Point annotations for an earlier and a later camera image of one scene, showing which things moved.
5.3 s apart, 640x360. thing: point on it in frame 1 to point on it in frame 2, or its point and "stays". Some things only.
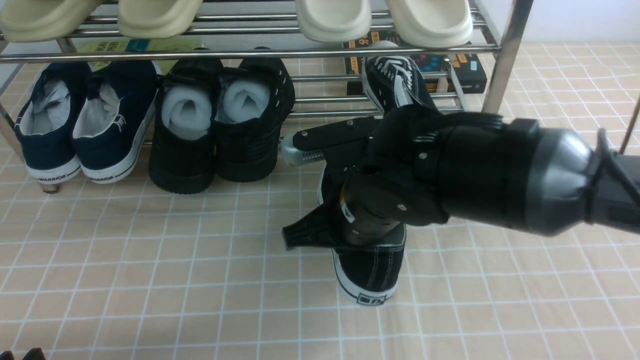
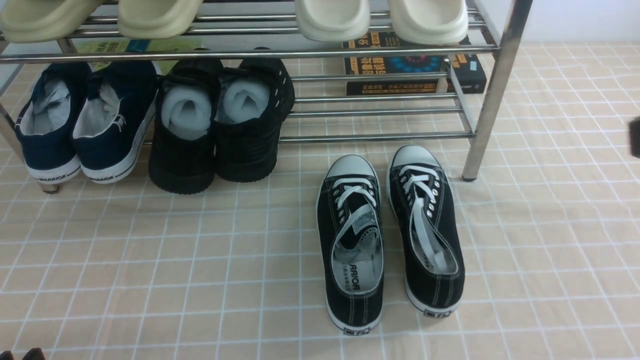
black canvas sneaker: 393,81 to 427,229
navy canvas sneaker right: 110,117 stays
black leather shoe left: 183,154 stays
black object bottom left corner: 34,354 stays
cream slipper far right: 432,23 stays
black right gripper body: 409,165 to 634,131
